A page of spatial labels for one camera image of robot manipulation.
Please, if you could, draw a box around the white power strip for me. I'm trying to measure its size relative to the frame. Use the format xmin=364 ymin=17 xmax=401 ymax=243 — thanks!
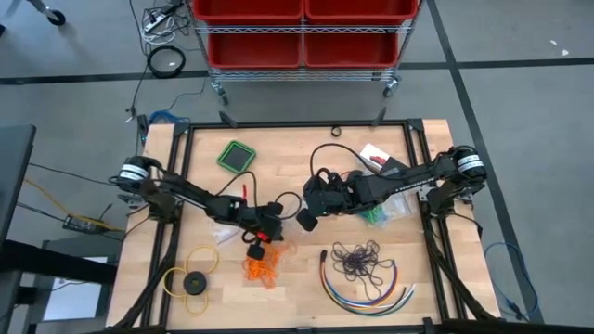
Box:
xmin=143 ymin=12 xmax=167 ymax=32

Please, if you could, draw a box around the green rubber band pile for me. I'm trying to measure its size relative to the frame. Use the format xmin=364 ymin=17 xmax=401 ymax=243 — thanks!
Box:
xmin=359 ymin=206 xmax=389 ymax=226

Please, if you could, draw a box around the blue zip ties bag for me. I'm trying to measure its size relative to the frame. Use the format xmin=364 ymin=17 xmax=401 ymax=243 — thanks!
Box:
xmin=356 ymin=192 xmax=414 ymax=230

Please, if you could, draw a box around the blue floor cable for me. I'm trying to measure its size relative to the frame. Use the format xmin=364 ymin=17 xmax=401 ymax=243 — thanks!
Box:
xmin=148 ymin=109 xmax=192 ymax=125

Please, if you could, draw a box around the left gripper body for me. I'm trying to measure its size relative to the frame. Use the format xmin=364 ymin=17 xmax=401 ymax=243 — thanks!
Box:
xmin=236 ymin=203 xmax=285 ymax=245

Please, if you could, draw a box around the orange rubber band pile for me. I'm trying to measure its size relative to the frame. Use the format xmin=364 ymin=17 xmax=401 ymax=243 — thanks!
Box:
xmin=241 ymin=240 xmax=298 ymax=289

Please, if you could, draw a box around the yellow rubber band ring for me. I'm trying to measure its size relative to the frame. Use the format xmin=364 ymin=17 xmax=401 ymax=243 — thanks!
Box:
xmin=161 ymin=244 xmax=220 ymax=317

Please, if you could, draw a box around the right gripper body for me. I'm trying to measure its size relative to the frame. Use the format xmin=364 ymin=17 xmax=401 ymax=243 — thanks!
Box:
xmin=302 ymin=173 xmax=359 ymax=217

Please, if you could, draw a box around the coloured tube bundle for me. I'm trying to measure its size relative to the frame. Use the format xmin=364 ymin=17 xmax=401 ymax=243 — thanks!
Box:
xmin=318 ymin=249 xmax=417 ymax=316

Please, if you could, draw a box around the white box hot dog print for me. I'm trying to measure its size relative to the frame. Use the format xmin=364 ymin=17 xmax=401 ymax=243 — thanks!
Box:
xmin=359 ymin=142 xmax=412 ymax=176

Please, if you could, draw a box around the metal wire shelf cart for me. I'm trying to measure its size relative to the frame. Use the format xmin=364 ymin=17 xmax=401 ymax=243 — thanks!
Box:
xmin=185 ymin=0 xmax=421 ymax=106

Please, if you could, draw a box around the dark brown rubber band pile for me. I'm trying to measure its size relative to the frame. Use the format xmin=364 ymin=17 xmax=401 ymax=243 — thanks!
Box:
xmin=331 ymin=239 xmax=394 ymax=302

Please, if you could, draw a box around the black rolling workbench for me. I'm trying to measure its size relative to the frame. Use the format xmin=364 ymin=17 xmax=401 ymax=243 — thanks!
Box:
xmin=0 ymin=0 xmax=67 ymax=28

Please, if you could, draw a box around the green square collapsible container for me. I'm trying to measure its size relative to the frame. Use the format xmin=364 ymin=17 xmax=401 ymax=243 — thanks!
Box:
xmin=215 ymin=140 xmax=258 ymax=176

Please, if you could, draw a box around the black spool red wire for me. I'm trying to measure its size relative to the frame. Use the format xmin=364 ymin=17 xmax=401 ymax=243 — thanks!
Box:
xmin=341 ymin=169 xmax=368 ymax=186

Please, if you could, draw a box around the black right camera cable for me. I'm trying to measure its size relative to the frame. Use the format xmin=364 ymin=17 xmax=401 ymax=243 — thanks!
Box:
xmin=309 ymin=142 xmax=387 ymax=187

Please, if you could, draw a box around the black power brick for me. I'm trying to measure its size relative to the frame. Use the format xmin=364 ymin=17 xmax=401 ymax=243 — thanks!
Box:
xmin=62 ymin=213 xmax=99 ymax=234

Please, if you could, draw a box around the red plastic bin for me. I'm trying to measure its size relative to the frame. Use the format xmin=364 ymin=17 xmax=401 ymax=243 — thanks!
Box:
xmin=192 ymin=0 xmax=305 ymax=25
xmin=304 ymin=0 xmax=420 ymax=25
xmin=303 ymin=32 xmax=400 ymax=70
xmin=207 ymin=32 xmax=303 ymax=70

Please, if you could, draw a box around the black desk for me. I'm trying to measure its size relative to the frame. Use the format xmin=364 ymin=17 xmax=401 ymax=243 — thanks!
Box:
xmin=0 ymin=123 xmax=37 ymax=242

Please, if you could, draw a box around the black aluminium table frame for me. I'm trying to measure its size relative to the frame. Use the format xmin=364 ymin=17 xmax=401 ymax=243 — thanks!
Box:
xmin=106 ymin=118 xmax=505 ymax=334

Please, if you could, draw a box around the clear plastic bag pile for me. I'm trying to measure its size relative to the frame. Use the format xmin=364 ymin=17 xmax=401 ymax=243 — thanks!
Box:
xmin=206 ymin=220 xmax=243 ymax=248

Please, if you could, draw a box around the white coiled cable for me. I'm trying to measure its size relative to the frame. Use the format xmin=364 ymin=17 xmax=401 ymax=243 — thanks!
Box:
xmin=140 ymin=20 xmax=180 ymax=46

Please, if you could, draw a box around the small black device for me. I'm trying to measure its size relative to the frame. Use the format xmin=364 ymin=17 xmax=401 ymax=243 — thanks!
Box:
xmin=136 ymin=114 xmax=150 ymax=143

